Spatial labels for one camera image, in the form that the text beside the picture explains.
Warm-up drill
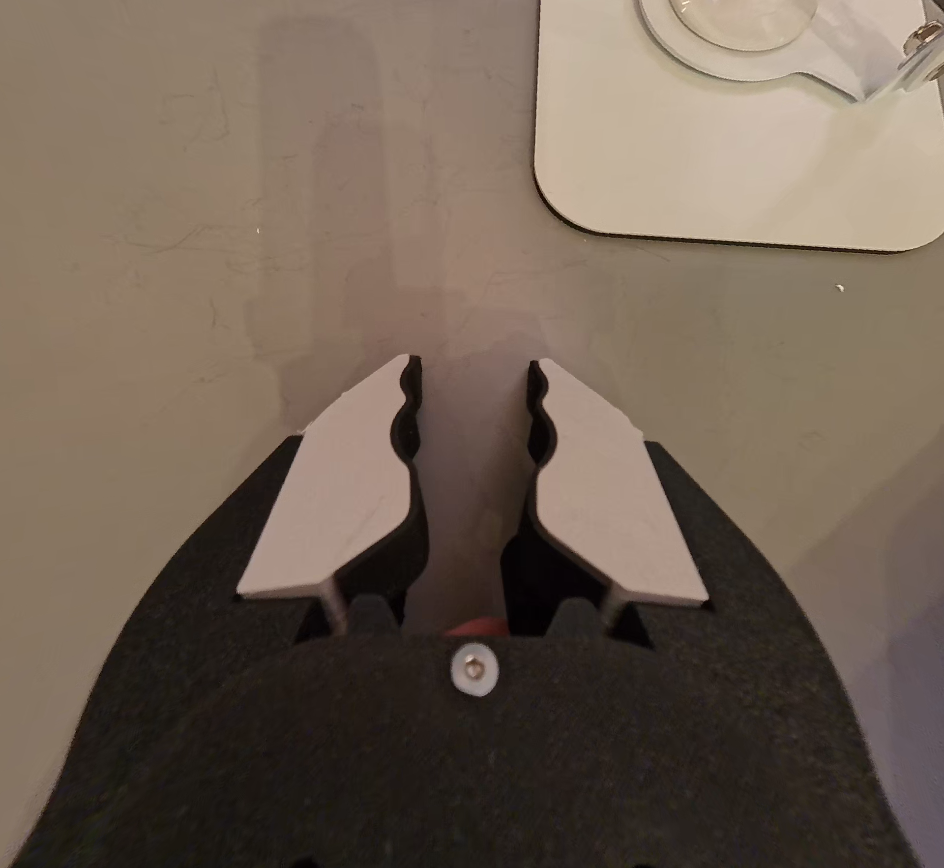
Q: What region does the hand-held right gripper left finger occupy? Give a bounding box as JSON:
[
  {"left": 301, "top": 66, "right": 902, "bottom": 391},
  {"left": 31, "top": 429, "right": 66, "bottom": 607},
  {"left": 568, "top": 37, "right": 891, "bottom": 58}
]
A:
[{"left": 236, "top": 354, "right": 430, "bottom": 639}]

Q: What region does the white base board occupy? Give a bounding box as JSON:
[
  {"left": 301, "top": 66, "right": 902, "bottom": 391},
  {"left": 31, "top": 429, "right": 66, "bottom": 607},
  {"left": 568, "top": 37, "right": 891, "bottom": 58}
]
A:
[{"left": 532, "top": 0, "right": 944, "bottom": 254}]

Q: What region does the grey desk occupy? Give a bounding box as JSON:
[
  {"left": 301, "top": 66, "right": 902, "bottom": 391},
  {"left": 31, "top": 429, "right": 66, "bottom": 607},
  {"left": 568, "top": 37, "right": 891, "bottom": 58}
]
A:
[{"left": 0, "top": 0, "right": 944, "bottom": 868}]

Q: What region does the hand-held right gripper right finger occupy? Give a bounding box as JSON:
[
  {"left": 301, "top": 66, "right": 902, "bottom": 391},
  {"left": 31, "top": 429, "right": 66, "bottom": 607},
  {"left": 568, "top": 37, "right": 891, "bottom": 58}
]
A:
[{"left": 501, "top": 358, "right": 710, "bottom": 636}]

